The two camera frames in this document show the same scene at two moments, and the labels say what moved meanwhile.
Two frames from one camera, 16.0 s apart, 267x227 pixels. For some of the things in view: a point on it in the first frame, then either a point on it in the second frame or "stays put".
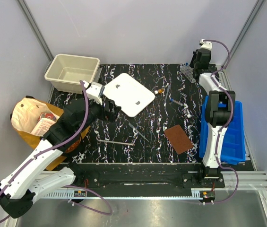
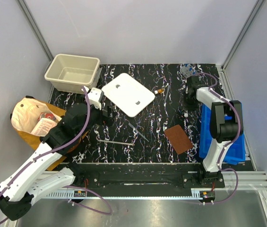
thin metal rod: x=115 y=142 stays put
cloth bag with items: x=31 y=118 stays put
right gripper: x=193 y=56 -> x=192 y=107
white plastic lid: x=131 y=94 stays put
